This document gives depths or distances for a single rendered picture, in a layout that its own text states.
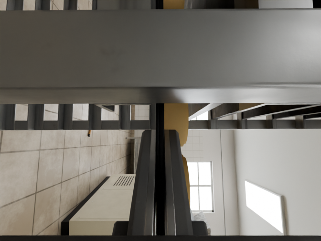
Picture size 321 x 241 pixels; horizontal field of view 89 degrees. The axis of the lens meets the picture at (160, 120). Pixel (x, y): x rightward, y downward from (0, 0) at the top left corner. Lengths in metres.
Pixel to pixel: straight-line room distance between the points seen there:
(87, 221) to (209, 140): 3.94
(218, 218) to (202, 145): 2.02
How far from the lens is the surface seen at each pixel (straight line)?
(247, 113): 0.51
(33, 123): 0.64
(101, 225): 1.76
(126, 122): 0.52
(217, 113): 0.45
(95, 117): 0.55
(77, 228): 1.85
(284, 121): 0.64
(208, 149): 5.00
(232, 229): 5.71
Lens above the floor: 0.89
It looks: level
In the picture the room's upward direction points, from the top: 90 degrees clockwise
